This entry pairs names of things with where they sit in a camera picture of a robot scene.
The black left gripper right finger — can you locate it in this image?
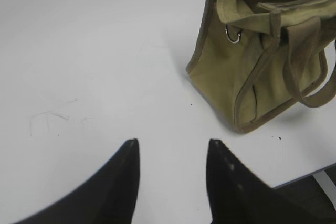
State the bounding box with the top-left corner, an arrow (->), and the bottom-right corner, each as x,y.
206,139 -> 335,223

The olive yellow canvas bag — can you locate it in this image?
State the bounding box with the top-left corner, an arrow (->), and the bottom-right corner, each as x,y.
186,0 -> 335,133

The silver metal D-ring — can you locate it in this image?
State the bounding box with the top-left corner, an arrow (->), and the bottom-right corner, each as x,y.
225,24 -> 244,44

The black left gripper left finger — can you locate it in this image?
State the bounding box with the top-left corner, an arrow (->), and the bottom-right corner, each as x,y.
21,139 -> 140,223

